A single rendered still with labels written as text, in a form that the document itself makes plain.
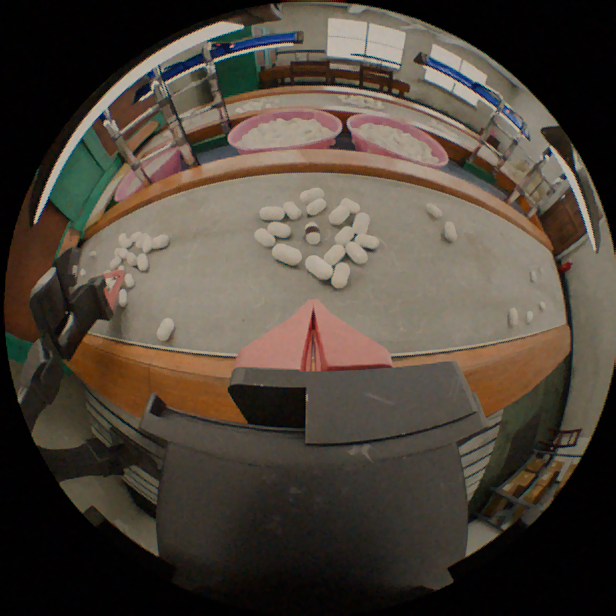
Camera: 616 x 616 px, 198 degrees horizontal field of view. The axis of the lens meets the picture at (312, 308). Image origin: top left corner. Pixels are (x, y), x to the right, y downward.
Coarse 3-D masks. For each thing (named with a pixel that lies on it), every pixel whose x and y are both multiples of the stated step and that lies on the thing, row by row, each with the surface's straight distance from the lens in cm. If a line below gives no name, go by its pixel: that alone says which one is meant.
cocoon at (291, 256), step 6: (276, 246) 25; (282, 246) 25; (288, 246) 25; (276, 252) 25; (282, 252) 25; (288, 252) 25; (294, 252) 25; (300, 252) 25; (276, 258) 25; (282, 258) 25; (288, 258) 25; (294, 258) 24; (300, 258) 25; (288, 264) 25; (294, 264) 25
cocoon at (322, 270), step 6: (312, 258) 24; (318, 258) 24; (306, 264) 24; (312, 264) 24; (318, 264) 24; (324, 264) 24; (312, 270) 24; (318, 270) 24; (324, 270) 24; (330, 270) 24; (318, 276) 24; (324, 276) 24; (330, 276) 24
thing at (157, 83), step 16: (160, 80) 44; (160, 96) 44; (144, 112) 47; (176, 112) 44; (112, 128) 54; (128, 128) 51; (176, 128) 45; (176, 144) 46; (128, 160) 55; (144, 160) 53; (192, 160) 48; (144, 176) 57
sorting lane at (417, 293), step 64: (192, 192) 44; (256, 192) 36; (384, 192) 37; (192, 256) 33; (256, 256) 28; (320, 256) 27; (384, 256) 29; (448, 256) 35; (512, 256) 55; (128, 320) 39; (192, 320) 29; (256, 320) 25; (384, 320) 25; (448, 320) 30
